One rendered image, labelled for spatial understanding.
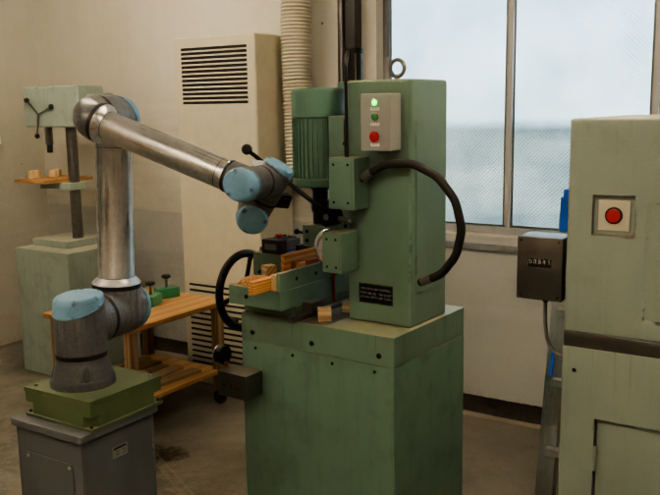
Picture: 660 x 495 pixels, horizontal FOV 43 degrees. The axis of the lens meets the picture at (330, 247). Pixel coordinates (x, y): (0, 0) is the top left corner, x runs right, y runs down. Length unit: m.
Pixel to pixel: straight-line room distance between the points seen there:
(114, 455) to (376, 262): 0.95
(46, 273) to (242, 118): 1.42
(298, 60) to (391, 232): 1.79
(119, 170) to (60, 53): 2.95
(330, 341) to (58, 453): 0.85
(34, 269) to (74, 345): 2.32
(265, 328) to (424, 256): 0.56
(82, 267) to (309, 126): 2.32
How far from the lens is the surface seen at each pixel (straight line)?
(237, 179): 2.18
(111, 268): 2.64
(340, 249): 2.43
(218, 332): 4.11
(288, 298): 2.53
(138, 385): 2.57
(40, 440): 2.63
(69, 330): 2.52
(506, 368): 3.93
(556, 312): 3.01
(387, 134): 2.34
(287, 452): 2.72
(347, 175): 2.39
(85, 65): 5.32
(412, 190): 2.39
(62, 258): 4.62
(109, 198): 2.60
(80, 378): 2.54
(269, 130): 4.13
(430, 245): 2.50
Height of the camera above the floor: 1.44
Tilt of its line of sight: 10 degrees down
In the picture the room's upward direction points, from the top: 1 degrees counter-clockwise
